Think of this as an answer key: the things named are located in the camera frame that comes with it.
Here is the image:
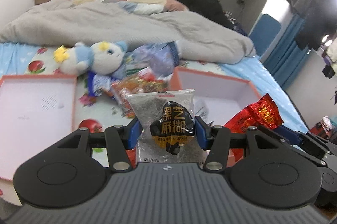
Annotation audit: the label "white blue plush toy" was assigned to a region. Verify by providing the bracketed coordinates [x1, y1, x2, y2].
[54, 41, 127, 76]

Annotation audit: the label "grey duvet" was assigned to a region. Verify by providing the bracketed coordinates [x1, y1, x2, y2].
[1, 0, 256, 64]

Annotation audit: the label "black clothing on bed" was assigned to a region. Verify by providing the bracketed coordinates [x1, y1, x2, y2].
[177, 0, 234, 30]

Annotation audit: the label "shiny red foil packet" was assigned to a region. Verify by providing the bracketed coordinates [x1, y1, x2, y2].
[249, 93, 283, 129]

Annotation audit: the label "orange dried meat packet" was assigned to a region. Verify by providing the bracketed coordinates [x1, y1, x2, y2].
[110, 79, 145, 116]

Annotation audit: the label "blue curtain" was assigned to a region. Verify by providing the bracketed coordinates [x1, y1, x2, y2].
[263, 14, 310, 90]

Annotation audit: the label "orange box lid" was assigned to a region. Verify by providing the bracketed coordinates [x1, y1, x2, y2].
[1, 75, 76, 181]

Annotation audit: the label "blue white snack wrapper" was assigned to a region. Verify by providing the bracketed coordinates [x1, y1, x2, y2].
[87, 71, 112, 97]

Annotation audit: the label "black sesame paste packet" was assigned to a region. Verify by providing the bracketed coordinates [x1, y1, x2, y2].
[126, 89, 207, 165]

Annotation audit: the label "long red snack packet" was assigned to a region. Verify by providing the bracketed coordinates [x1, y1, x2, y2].
[225, 106, 258, 133]

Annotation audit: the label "orange storage box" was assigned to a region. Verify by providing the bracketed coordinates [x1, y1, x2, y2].
[127, 67, 261, 165]

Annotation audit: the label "blue chair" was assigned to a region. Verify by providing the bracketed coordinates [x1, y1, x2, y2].
[249, 14, 281, 57]

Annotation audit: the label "hanging dark clothes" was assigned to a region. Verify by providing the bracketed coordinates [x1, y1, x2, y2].
[292, 0, 336, 51]

